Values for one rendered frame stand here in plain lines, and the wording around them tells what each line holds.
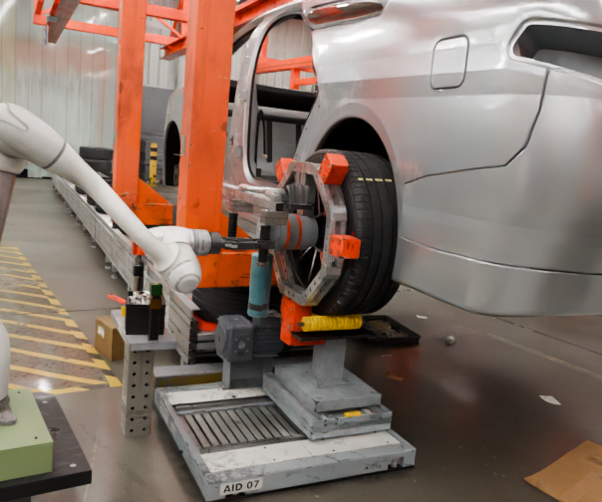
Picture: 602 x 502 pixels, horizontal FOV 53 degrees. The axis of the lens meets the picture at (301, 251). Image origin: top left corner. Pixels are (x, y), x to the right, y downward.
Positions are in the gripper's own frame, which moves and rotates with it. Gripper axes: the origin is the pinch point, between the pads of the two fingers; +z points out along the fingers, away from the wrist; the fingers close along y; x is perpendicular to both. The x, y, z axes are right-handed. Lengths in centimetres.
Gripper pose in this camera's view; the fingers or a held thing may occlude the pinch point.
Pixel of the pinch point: (263, 243)
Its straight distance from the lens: 212.5
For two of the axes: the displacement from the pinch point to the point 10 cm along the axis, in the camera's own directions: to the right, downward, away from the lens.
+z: 9.0, 0.1, 4.4
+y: 4.3, 1.9, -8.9
